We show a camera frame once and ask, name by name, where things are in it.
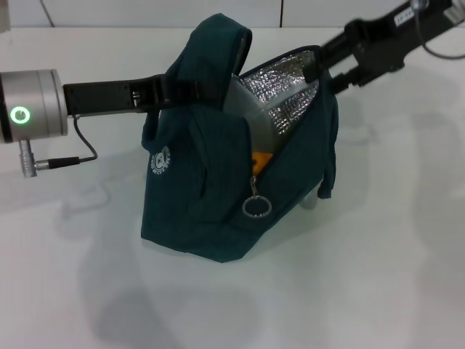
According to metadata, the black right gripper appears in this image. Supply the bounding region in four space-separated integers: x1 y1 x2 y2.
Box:
304 0 455 94

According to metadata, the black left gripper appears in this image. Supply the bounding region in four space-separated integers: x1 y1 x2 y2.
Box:
62 72 225 117

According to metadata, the yellow orange pear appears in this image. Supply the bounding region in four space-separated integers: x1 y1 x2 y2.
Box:
251 151 273 175

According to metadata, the dark teal lunch bag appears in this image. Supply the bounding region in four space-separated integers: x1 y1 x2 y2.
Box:
139 13 341 263

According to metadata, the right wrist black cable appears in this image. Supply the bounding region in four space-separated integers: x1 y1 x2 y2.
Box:
410 0 465 60

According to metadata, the left wrist connector cable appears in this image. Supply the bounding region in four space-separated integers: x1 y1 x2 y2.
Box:
20 114 99 179

